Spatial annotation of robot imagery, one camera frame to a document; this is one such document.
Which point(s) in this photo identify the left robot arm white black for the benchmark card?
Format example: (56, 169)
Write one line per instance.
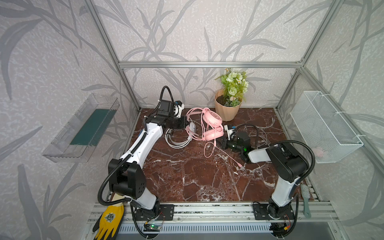
(126, 181)

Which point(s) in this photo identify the clear plastic wall tray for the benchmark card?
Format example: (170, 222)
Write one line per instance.
(79, 138)

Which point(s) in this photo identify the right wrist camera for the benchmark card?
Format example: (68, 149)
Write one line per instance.
(231, 131)

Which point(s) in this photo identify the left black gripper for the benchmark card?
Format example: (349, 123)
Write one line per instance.
(182, 122)

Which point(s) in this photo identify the beige flower pot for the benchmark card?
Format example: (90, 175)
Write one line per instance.
(226, 113)

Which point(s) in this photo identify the white headphones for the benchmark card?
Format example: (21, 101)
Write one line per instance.
(179, 139)

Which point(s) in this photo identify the pink headphones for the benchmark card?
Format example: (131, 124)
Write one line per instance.
(211, 123)

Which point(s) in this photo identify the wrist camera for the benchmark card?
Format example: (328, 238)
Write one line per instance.
(231, 131)
(178, 108)

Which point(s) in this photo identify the yellow black work glove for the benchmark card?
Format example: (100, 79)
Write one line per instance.
(109, 223)

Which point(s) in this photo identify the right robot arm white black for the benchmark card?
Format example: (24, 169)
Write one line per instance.
(293, 161)

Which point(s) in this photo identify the pink object in basket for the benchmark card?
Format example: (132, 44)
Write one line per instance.
(319, 152)

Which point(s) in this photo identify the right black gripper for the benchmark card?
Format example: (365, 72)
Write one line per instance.
(226, 142)

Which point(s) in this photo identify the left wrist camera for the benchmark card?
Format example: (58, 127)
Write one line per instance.
(178, 108)

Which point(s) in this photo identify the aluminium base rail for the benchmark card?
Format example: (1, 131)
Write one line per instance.
(239, 217)

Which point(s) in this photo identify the white wire mesh basket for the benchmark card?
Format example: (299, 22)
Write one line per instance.
(322, 125)

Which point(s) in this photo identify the green artificial plant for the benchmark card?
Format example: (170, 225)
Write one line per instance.
(235, 86)

